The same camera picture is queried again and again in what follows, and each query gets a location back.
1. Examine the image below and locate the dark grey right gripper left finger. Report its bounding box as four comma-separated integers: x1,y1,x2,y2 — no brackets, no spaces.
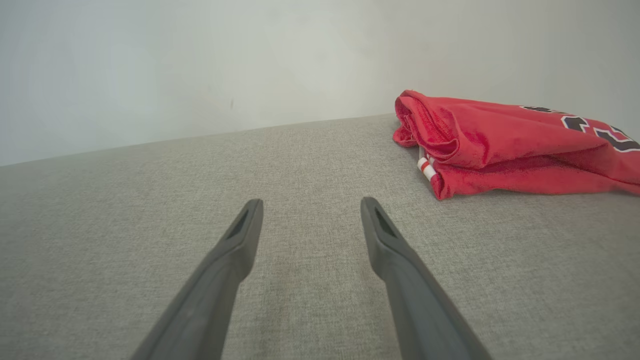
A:
130,198,264,360

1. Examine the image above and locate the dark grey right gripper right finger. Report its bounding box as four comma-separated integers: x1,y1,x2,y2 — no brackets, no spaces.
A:
360,196,493,360

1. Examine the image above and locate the red jersey with white sleeves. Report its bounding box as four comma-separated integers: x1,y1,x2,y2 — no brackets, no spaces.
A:
392,90,640,201

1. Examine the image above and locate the grey fabric sofa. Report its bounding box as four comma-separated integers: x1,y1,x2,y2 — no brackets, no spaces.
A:
0,113,640,360

